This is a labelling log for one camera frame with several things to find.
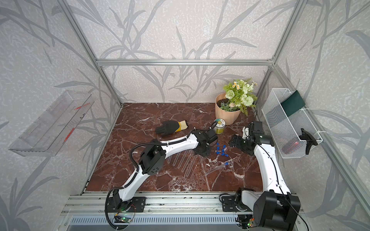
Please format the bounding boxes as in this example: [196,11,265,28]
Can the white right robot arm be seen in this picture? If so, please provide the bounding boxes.
[229,121,301,231]

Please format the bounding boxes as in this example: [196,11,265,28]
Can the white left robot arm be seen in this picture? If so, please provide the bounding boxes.
[113,129,218,203]

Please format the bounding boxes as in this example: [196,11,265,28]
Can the green round tape tin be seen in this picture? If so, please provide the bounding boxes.
[214,118,226,134]

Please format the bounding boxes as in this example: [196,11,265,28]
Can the beige flower pot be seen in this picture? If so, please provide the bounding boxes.
[215,93,241,125]

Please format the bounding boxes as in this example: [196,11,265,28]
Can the green white artificial flowers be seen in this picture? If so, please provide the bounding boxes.
[220,78,258,115]

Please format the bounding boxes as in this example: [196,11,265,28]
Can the dark green card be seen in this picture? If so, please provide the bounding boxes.
[281,90,305,117]

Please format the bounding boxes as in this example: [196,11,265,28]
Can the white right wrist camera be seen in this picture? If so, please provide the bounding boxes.
[242,127,249,140]

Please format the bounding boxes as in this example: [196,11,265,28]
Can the white wire mesh basket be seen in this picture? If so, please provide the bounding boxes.
[262,88,323,159]

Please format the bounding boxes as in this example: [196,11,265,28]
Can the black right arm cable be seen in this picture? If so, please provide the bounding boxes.
[255,144,310,231]

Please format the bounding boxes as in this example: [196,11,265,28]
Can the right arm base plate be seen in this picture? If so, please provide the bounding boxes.
[219,195,252,212]

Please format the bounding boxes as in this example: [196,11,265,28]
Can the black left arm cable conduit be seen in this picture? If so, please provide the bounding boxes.
[129,137,188,171]

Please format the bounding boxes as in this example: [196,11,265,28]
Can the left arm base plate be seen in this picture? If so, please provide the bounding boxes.
[105,196,146,213]

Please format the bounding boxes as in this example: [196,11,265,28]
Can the aluminium front rail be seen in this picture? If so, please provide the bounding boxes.
[61,192,224,216]

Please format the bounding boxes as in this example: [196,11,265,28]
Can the clear acrylic wall shelf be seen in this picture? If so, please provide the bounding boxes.
[9,90,94,157]

